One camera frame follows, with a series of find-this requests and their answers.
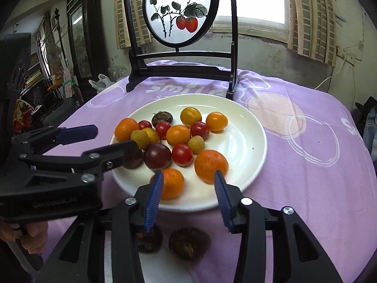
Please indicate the yellow cherry tomato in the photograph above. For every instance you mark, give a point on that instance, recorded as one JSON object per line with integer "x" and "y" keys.
{"x": 153, "y": 135}

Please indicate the brown water chestnut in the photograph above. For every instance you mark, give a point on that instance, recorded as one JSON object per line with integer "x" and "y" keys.
{"x": 151, "y": 240}
{"x": 162, "y": 118}
{"x": 189, "y": 243}

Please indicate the black framed persimmon painting screen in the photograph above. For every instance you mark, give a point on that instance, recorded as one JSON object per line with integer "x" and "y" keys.
{"x": 176, "y": 70}

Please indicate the white plastic bag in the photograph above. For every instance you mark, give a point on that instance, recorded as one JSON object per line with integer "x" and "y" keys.
{"x": 100, "y": 84}

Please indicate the red cherry tomato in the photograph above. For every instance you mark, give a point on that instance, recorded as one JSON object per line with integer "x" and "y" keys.
{"x": 163, "y": 129}
{"x": 182, "y": 154}
{"x": 199, "y": 130}
{"x": 145, "y": 124}

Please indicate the white wall outlet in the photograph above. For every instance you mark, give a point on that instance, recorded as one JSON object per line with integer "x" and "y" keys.
{"x": 349, "y": 54}

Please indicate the orange kumquat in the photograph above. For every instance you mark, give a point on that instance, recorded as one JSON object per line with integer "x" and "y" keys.
{"x": 216, "y": 121}
{"x": 178, "y": 135}

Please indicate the purple printed blanket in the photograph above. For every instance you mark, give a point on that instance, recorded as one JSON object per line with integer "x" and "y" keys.
{"x": 294, "y": 182}

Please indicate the blue cloth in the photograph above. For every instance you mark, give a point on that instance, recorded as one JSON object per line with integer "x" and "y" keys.
{"x": 370, "y": 137}

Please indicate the floral patterned cloth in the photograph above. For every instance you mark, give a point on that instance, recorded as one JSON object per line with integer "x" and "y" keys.
{"x": 23, "y": 115}

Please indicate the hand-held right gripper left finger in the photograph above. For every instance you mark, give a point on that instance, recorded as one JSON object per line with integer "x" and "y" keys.
{"x": 153, "y": 200}

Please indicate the beige checked curtain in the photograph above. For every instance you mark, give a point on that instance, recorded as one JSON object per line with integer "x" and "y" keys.
{"x": 126, "y": 11}
{"x": 312, "y": 14}

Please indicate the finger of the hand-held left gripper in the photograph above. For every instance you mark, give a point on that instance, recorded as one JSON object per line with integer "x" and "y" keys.
{"x": 117, "y": 153}
{"x": 78, "y": 134}

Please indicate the window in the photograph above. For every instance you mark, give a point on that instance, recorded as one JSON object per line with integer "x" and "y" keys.
{"x": 253, "y": 3}

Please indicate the dark purple tomato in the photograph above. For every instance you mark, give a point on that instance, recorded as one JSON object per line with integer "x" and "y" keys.
{"x": 134, "y": 162}
{"x": 157, "y": 156}

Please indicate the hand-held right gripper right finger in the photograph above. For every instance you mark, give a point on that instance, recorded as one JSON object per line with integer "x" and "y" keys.
{"x": 222, "y": 203}

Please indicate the cluttered bookshelf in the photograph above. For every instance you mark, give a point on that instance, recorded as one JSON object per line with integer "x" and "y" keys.
{"x": 34, "y": 76}

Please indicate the dark wooden glass cabinet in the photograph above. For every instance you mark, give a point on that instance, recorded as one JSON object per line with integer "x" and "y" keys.
{"x": 85, "y": 29}

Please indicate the person's left hand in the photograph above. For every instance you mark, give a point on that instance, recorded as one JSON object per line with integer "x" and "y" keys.
{"x": 35, "y": 238}

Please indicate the standing fan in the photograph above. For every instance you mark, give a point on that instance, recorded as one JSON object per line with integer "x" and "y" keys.
{"x": 53, "y": 54}

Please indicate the yellow green lychee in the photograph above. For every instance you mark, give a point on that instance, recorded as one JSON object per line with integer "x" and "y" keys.
{"x": 140, "y": 139}
{"x": 196, "y": 144}

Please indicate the black hat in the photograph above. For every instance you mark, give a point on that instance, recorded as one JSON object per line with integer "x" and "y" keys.
{"x": 368, "y": 106}

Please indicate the white round plate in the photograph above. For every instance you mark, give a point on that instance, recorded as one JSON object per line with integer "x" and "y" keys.
{"x": 235, "y": 153}

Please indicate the mandarin orange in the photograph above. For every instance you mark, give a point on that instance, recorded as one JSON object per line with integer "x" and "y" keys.
{"x": 126, "y": 129}
{"x": 173, "y": 184}
{"x": 209, "y": 163}

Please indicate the yellowish kumquat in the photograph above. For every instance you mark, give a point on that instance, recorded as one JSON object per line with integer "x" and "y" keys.
{"x": 190, "y": 116}

